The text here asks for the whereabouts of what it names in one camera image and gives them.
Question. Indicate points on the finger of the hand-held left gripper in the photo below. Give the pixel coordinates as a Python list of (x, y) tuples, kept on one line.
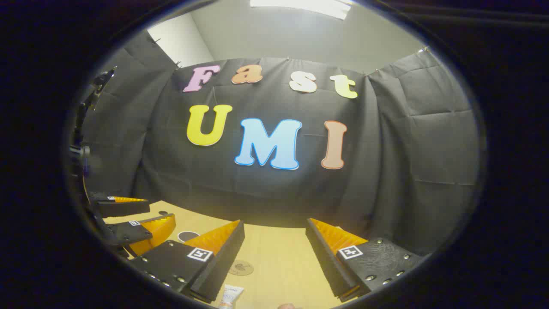
[(124, 209), (128, 234)]

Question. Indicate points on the ceiling light panel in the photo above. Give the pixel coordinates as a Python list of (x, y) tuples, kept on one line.
[(300, 6)]

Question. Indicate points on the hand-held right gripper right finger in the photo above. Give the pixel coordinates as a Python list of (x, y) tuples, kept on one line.
[(326, 262)]

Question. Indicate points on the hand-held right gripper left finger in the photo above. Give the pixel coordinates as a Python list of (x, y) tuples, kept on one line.
[(223, 266)]

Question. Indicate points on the round wooden coaster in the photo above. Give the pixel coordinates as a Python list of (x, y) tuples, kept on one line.
[(241, 268)]

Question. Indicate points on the black backdrop cloth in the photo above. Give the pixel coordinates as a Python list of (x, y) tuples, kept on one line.
[(257, 193)]

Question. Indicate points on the white toothpaste tube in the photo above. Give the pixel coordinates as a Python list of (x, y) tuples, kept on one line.
[(231, 295)]

